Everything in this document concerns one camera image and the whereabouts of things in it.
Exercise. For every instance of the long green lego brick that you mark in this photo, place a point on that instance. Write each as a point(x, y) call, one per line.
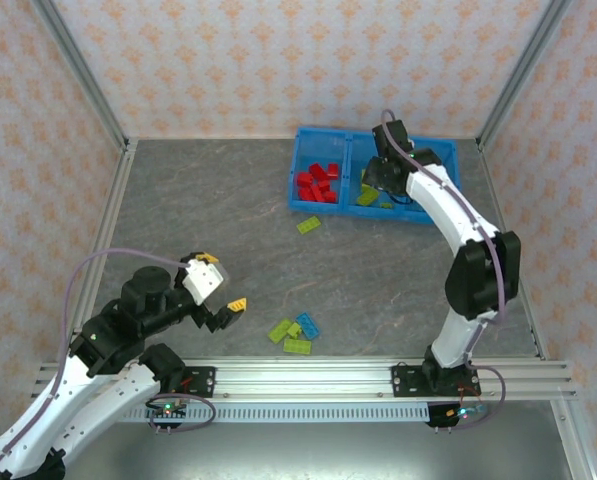
point(297, 346)
point(367, 196)
point(279, 330)
point(309, 225)

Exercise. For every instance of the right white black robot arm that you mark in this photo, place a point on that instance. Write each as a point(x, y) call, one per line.
point(448, 200)

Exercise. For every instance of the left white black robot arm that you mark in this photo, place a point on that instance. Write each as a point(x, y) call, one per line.
point(43, 420)

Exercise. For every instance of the small green lego brick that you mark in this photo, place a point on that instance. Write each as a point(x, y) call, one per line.
point(294, 329)

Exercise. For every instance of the long light blue lego brick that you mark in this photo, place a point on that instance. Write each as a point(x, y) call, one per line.
point(308, 326)

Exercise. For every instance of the blue three-compartment plastic bin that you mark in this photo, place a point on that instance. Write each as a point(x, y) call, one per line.
point(318, 147)

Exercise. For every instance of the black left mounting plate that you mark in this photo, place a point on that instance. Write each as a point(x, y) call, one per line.
point(203, 380)

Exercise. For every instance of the black mounting plate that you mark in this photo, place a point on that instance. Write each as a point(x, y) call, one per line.
point(403, 380)
point(203, 380)

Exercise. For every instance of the left controller board with LED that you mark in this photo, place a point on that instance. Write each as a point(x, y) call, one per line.
point(167, 411)

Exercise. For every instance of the controller board with led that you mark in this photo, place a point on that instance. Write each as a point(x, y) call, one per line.
point(167, 411)
point(458, 412)

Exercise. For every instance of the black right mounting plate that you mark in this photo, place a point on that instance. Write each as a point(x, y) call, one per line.
point(403, 380)

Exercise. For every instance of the right controller board with LED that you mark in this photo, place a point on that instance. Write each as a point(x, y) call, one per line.
point(458, 412)

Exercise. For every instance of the aluminium side rail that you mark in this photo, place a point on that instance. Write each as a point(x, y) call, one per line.
point(533, 325)
point(113, 225)

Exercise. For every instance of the aluminium mounting rail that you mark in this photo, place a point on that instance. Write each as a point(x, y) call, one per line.
point(303, 380)

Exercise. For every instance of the aluminium corner post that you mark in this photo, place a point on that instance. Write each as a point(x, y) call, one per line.
point(78, 70)
point(523, 65)

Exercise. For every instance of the aluminium frame leg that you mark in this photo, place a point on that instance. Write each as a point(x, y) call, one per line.
point(573, 440)

